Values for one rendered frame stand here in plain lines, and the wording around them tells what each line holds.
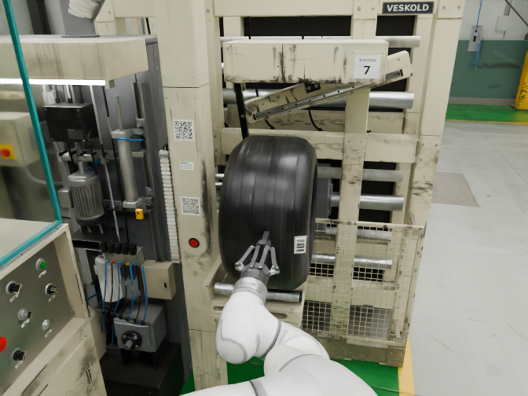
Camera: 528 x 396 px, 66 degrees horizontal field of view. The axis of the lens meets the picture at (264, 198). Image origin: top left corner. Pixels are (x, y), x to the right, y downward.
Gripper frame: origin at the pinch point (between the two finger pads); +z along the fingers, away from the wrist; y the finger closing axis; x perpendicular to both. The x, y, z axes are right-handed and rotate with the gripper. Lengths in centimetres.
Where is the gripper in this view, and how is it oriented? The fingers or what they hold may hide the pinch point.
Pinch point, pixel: (265, 241)
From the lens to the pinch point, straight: 125.3
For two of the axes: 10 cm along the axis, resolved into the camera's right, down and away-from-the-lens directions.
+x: 0.4, 8.5, 5.2
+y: -9.8, -0.6, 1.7
